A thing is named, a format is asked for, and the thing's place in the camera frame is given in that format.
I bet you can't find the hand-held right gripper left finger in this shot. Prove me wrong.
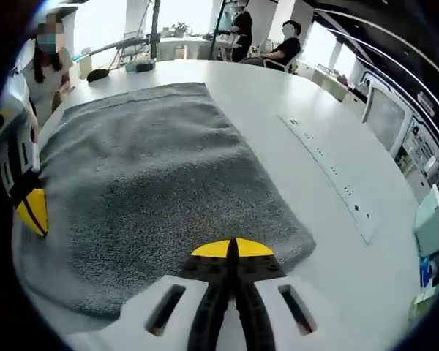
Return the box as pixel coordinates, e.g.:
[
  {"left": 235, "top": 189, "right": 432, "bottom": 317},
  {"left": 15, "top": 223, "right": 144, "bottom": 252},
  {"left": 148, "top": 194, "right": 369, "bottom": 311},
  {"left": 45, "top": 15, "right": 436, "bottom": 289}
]
[{"left": 65, "top": 238, "right": 237, "bottom": 351}]

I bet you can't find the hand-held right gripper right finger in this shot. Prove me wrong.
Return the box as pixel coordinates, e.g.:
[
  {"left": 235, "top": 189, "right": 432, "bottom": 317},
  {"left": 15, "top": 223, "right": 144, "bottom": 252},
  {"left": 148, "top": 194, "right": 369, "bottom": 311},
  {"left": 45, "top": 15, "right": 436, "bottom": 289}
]
[{"left": 234, "top": 237, "right": 367, "bottom": 351}]

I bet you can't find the grey towel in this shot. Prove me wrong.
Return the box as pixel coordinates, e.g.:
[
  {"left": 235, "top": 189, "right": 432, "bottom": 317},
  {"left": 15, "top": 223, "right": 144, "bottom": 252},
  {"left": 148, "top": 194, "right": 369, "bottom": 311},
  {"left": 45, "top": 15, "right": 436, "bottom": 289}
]
[{"left": 17, "top": 82, "right": 318, "bottom": 320}]

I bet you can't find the black oval object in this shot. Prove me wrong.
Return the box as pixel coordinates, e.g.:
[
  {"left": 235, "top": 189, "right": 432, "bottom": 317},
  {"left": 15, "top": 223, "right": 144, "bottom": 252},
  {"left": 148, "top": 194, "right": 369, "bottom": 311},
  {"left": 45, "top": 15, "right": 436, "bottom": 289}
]
[{"left": 86, "top": 68, "right": 111, "bottom": 83}]

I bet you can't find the small blue container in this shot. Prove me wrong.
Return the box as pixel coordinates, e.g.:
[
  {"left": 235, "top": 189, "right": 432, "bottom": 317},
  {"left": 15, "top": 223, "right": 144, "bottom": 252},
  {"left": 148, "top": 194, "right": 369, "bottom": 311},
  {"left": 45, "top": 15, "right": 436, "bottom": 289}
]
[{"left": 419, "top": 256, "right": 433, "bottom": 288}]

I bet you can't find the light teal storage box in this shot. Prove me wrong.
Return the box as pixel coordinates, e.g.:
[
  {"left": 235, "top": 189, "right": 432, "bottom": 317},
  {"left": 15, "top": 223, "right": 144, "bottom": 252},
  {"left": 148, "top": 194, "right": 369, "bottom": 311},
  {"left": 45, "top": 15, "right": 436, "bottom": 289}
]
[{"left": 412, "top": 184, "right": 439, "bottom": 259}]

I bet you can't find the small potted plant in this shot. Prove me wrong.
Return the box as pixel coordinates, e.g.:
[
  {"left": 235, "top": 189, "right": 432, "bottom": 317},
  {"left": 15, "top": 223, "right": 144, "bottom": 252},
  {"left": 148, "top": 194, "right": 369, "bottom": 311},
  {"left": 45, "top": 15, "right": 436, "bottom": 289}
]
[{"left": 170, "top": 21, "right": 190, "bottom": 38}]

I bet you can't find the white office desk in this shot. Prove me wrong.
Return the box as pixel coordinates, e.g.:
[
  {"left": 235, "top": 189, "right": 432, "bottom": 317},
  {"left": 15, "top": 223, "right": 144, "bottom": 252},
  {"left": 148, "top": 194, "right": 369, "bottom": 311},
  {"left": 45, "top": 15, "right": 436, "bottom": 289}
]
[{"left": 157, "top": 34, "right": 241, "bottom": 61}]

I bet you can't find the black equipment stand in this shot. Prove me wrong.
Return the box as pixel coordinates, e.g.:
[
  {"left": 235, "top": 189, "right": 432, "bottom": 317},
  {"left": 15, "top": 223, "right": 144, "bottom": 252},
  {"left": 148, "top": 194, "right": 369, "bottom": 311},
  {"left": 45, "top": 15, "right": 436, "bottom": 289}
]
[{"left": 209, "top": 0, "right": 230, "bottom": 60}]

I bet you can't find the white mesh office chair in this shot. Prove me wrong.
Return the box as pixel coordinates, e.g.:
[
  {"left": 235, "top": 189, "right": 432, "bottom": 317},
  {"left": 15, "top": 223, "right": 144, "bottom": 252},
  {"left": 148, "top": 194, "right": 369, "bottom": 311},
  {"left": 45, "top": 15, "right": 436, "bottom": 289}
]
[{"left": 361, "top": 79, "right": 413, "bottom": 156}]

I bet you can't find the white table cable cover plate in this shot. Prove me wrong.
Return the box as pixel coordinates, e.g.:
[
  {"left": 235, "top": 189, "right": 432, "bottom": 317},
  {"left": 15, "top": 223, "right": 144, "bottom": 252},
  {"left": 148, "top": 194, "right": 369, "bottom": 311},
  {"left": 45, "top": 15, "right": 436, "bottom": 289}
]
[{"left": 277, "top": 114, "right": 375, "bottom": 245}]

